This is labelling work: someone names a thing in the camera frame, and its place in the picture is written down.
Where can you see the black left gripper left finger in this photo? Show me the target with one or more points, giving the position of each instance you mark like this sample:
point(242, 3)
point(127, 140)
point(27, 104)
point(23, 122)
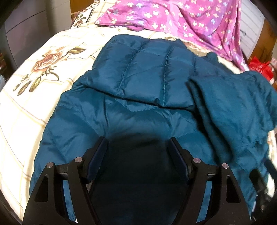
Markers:
point(61, 193)

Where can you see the cream floral plaid bedspread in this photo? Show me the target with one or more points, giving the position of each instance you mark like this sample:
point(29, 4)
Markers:
point(31, 95)

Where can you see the grey refrigerator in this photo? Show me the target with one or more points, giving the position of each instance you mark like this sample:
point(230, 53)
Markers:
point(26, 30)

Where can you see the purple floral sheet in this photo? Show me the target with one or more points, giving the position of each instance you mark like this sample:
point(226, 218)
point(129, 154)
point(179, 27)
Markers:
point(214, 25)

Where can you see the red plastic bag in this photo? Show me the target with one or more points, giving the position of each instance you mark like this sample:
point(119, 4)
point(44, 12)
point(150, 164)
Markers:
point(262, 68)

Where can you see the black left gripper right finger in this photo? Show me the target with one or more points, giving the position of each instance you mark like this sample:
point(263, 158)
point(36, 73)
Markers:
point(213, 195)

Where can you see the teal down jacket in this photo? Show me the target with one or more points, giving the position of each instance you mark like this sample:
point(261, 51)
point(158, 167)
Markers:
point(142, 92)

